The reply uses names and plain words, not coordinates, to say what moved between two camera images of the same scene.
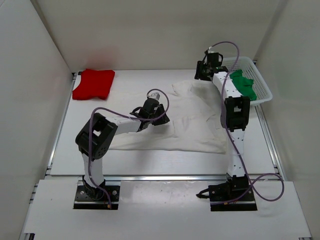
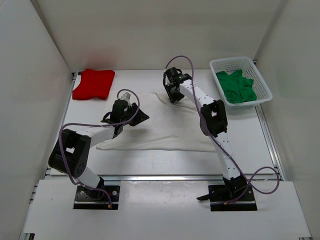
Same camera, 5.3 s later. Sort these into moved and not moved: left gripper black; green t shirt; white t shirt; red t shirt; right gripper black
Moved: left gripper black; white t shirt; right gripper black
Not moved: green t shirt; red t shirt
